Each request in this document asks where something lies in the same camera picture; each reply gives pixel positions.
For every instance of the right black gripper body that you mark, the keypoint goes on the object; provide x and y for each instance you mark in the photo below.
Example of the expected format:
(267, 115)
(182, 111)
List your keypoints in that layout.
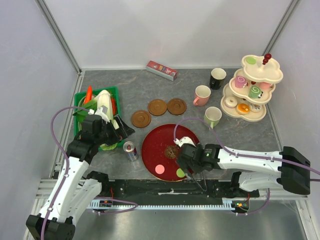
(194, 167)

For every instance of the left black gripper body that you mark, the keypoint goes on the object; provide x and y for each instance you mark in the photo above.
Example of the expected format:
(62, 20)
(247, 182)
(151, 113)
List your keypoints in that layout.
(108, 135)

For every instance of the dark red round tray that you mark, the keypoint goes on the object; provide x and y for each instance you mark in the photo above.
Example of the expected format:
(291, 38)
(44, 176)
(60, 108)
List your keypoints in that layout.
(158, 148)

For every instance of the metal tongs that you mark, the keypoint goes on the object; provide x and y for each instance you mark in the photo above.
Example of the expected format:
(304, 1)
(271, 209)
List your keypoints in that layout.
(200, 183)

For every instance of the brown coaster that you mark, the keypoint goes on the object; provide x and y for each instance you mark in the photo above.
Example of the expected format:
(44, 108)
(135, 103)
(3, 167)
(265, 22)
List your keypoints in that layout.
(176, 106)
(157, 107)
(141, 118)

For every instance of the white ring donut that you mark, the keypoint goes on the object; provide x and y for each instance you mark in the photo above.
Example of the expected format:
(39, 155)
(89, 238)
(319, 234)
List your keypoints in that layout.
(230, 102)

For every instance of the orange glazed donut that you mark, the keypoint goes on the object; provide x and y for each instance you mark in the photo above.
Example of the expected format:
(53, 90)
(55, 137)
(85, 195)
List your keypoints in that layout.
(242, 109)

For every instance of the pink swirl cake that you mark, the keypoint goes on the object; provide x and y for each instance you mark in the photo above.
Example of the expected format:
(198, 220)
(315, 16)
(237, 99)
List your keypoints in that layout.
(265, 85)
(240, 82)

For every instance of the green swirl cake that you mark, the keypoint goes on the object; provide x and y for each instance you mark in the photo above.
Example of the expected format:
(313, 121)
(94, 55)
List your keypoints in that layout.
(255, 92)

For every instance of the green macaron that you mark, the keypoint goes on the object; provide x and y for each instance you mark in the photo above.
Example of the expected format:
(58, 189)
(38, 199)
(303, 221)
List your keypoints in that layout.
(180, 173)
(250, 60)

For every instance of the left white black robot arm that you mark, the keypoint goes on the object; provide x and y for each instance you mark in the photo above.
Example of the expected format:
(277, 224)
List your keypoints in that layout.
(58, 217)

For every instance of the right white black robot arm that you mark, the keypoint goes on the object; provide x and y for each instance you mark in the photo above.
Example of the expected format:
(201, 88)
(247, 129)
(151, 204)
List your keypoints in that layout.
(287, 169)

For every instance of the energy drink can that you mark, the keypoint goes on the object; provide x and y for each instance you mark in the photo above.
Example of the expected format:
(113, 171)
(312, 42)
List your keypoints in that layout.
(131, 151)

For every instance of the toy napa cabbage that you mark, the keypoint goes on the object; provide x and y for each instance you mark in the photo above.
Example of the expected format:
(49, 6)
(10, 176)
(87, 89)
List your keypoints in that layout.
(103, 104)

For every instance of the toy orange carrot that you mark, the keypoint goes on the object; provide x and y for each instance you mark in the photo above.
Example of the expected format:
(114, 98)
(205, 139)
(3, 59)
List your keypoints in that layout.
(88, 96)

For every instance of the pink macaron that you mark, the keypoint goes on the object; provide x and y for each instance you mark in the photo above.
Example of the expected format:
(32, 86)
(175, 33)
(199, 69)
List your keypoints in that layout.
(160, 169)

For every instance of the green mug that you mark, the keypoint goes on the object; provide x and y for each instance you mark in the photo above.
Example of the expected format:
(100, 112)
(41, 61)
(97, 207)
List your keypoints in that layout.
(212, 116)

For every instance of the pink mug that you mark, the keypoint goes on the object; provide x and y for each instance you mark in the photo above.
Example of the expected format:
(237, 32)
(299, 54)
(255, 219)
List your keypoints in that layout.
(202, 95)

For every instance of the red snack box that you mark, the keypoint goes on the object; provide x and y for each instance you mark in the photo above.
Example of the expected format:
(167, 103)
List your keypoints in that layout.
(161, 70)

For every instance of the cream three tier stand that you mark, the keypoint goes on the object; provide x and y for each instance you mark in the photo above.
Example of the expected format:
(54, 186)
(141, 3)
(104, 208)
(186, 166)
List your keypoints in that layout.
(266, 69)

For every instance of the black mug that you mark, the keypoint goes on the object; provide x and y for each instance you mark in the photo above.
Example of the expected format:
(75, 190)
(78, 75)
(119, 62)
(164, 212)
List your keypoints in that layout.
(217, 77)

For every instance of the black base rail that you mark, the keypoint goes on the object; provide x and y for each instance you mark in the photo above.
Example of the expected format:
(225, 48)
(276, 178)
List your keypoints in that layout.
(133, 187)

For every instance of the white cable duct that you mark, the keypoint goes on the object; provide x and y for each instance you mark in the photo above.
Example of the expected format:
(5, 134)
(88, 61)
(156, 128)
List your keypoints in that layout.
(107, 204)

